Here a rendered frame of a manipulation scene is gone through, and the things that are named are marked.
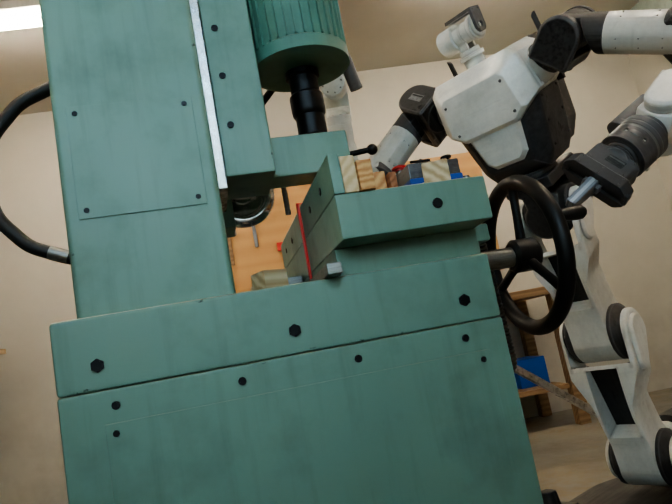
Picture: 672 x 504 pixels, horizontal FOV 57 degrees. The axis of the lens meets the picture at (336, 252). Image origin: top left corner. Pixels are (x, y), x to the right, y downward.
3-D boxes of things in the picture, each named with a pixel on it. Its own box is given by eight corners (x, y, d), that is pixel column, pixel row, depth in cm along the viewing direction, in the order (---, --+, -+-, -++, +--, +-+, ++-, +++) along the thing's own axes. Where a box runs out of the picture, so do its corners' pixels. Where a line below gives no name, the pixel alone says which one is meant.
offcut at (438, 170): (427, 197, 91) (421, 170, 92) (452, 192, 90) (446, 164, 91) (426, 191, 87) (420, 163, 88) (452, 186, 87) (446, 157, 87)
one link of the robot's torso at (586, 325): (590, 352, 174) (531, 198, 173) (653, 344, 161) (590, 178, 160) (567, 374, 163) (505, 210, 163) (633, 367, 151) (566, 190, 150)
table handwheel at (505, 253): (483, 234, 131) (539, 358, 116) (394, 248, 127) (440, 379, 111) (532, 138, 107) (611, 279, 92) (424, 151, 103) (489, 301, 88)
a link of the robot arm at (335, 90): (308, 66, 166) (324, 106, 167) (303, 59, 156) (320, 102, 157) (347, 49, 165) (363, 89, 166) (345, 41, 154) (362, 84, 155)
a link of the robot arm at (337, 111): (322, 78, 168) (329, 128, 169) (318, 73, 159) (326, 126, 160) (345, 74, 167) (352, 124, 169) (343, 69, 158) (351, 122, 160)
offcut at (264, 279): (277, 299, 97) (273, 273, 97) (290, 294, 94) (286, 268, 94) (254, 301, 94) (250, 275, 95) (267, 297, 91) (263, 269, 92)
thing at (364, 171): (376, 187, 79) (370, 158, 80) (361, 189, 79) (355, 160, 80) (305, 270, 144) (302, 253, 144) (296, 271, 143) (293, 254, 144)
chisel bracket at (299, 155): (355, 176, 104) (345, 128, 105) (273, 186, 101) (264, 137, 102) (346, 188, 111) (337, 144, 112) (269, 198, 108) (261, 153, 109)
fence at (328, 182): (345, 193, 79) (337, 152, 80) (333, 194, 79) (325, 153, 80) (291, 268, 137) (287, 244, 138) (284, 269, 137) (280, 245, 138)
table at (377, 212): (558, 207, 84) (547, 165, 85) (343, 239, 78) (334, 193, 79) (418, 274, 143) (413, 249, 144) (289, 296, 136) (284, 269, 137)
